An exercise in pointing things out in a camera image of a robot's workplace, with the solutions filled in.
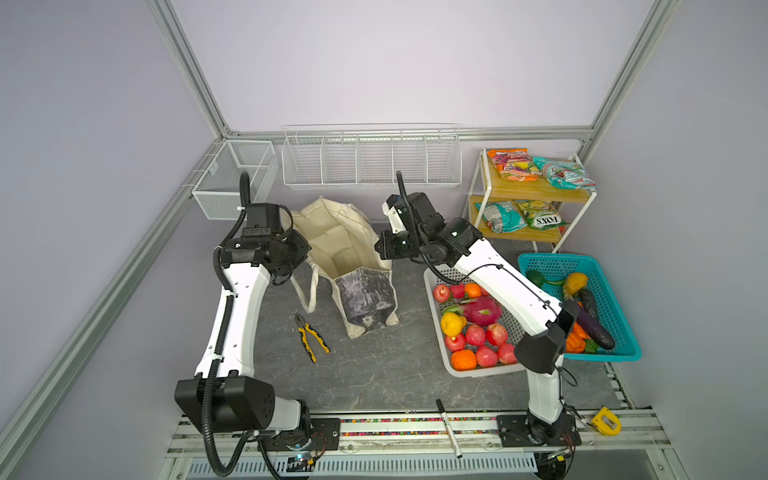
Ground cream canvas grocery bag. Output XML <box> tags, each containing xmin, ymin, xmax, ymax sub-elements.
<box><xmin>291</xmin><ymin>197</ymin><xmax>400</xmax><ymax>339</ymax></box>

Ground yellow pear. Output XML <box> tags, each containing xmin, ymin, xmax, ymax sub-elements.
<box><xmin>440</xmin><ymin>311</ymin><xmax>467</xmax><ymax>339</ymax></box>

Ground pink dragon fruit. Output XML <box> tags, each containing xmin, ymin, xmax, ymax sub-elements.
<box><xmin>443</xmin><ymin>296</ymin><xmax>502</xmax><ymax>327</ymax></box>

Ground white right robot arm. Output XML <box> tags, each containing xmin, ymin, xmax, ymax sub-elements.
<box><xmin>375</xmin><ymin>190</ymin><xmax>581</xmax><ymax>448</ymax></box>

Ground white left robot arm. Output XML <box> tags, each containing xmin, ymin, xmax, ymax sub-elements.
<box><xmin>174</xmin><ymin>172</ymin><xmax>311</xmax><ymax>478</ymax></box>

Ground orange pink snack bag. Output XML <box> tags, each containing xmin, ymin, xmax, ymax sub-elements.
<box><xmin>487</xmin><ymin>148</ymin><xmax>541</xmax><ymax>182</ymax></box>

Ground green Fox's candy bag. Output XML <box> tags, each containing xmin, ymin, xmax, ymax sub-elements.
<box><xmin>514</xmin><ymin>200</ymin><xmax>568</xmax><ymax>231</ymax></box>

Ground teal red snack bag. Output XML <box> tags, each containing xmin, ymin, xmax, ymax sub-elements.
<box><xmin>532</xmin><ymin>157</ymin><xmax>597</xmax><ymax>190</ymax></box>

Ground yellow black pliers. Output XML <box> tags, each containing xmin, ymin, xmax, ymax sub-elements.
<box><xmin>293</xmin><ymin>313</ymin><xmax>331</xmax><ymax>364</ymax></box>

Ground white metal wooden shelf rack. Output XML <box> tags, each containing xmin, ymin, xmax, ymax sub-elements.
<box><xmin>463</xmin><ymin>149</ymin><xmax>598</xmax><ymax>253</ymax></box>

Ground green bell pepper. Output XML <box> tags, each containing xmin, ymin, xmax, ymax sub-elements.
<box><xmin>526</xmin><ymin>270</ymin><xmax>547</xmax><ymax>288</ymax></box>

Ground white plastic basket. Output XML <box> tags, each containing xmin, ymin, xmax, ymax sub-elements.
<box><xmin>423</xmin><ymin>266</ymin><xmax>525</xmax><ymax>378</ymax></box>

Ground teal plastic basket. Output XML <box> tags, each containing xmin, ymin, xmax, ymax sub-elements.
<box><xmin>518</xmin><ymin>253</ymin><xmax>642</xmax><ymax>362</ymax></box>

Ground yellow bell pepper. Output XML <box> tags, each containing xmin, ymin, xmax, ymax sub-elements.
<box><xmin>562</xmin><ymin>272</ymin><xmax>589</xmax><ymax>297</ymax></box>

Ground black white marker pen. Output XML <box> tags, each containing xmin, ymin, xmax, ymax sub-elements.
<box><xmin>436</xmin><ymin>399</ymin><xmax>463</xmax><ymax>459</ymax></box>

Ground dark cucumber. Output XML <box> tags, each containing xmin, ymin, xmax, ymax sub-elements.
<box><xmin>579</xmin><ymin>288</ymin><xmax>599</xmax><ymax>320</ymax></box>

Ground orange carrot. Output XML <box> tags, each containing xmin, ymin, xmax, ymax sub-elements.
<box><xmin>573</xmin><ymin>322</ymin><xmax>590</xmax><ymax>340</ymax></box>

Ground small orange pumpkin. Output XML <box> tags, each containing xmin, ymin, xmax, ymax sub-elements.
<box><xmin>566</xmin><ymin>332</ymin><xmax>586</xmax><ymax>354</ymax></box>

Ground purple eggplant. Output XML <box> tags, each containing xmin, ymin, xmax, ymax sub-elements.
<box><xmin>576</xmin><ymin>309</ymin><xmax>615</xmax><ymax>350</ymax></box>

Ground yellow tape measure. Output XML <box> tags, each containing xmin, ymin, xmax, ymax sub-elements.
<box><xmin>590</xmin><ymin>406</ymin><xmax>622</xmax><ymax>437</ymax></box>

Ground white mesh wall box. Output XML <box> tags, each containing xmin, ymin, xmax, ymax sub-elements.
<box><xmin>192</xmin><ymin>140</ymin><xmax>279</xmax><ymax>221</ymax></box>

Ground white wire wall basket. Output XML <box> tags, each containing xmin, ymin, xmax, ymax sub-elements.
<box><xmin>281</xmin><ymin>123</ymin><xmax>463</xmax><ymax>189</ymax></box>

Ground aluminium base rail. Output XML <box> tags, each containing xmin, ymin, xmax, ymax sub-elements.
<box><xmin>158</xmin><ymin>407</ymin><xmax>673</xmax><ymax>480</ymax></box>

